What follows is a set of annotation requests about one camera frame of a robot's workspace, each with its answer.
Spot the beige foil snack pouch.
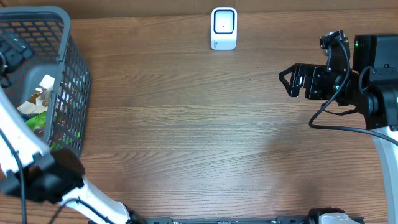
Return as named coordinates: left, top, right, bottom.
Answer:
left=17, top=74, right=55, bottom=116

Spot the green snack packet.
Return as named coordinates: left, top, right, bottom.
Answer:
left=25, top=112, right=82, bottom=153

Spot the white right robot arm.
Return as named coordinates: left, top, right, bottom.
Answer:
left=279, top=30, right=397, bottom=223

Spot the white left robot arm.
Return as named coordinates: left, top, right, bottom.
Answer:
left=1, top=29, right=139, bottom=223

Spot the white barcode scanner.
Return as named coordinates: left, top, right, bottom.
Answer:
left=210, top=7, right=238, bottom=50

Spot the grey plastic mesh basket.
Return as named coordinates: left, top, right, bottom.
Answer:
left=1, top=6, right=91, bottom=156

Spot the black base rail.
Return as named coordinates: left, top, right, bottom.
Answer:
left=88, top=207, right=365, bottom=224

